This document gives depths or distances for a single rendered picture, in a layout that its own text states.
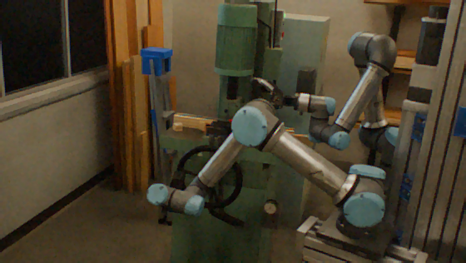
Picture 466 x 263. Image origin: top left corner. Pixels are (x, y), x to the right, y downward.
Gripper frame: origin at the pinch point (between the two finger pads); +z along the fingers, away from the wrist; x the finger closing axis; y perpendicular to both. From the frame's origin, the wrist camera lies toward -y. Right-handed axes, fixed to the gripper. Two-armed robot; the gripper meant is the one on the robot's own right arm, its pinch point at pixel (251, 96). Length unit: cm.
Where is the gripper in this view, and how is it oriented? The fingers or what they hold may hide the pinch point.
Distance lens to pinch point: 197.6
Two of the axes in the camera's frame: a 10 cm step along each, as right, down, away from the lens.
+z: -9.7, -1.5, 1.9
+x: -1.3, 9.9, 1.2
